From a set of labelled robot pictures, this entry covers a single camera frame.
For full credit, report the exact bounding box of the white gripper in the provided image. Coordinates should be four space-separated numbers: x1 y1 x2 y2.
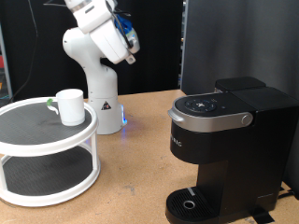
90 19 137 65

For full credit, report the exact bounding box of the white mug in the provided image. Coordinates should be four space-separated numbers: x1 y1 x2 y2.
46 89 86 127

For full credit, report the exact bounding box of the black Keurig coffee machine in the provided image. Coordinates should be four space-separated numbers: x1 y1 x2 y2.
164 76 299 224

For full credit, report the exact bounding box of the black backdrop curtain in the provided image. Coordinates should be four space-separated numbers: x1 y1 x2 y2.
0 0 185 101

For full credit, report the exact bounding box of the dark grey backdrop panel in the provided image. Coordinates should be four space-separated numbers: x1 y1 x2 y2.
179 0 299 200

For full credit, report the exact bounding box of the white two-tier turntable stand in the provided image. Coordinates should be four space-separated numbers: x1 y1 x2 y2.
0 96 102 208

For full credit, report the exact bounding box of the black tape strip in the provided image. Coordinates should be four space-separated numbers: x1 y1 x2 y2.
249 206 276 224

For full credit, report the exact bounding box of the black camera cable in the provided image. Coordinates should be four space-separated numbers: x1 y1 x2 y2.
8 0 133 101

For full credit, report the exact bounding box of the grey metal frame post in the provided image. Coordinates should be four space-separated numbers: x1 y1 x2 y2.
0 22 14 101

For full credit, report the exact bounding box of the black power cord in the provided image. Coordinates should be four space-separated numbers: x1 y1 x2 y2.
276 186 295 201

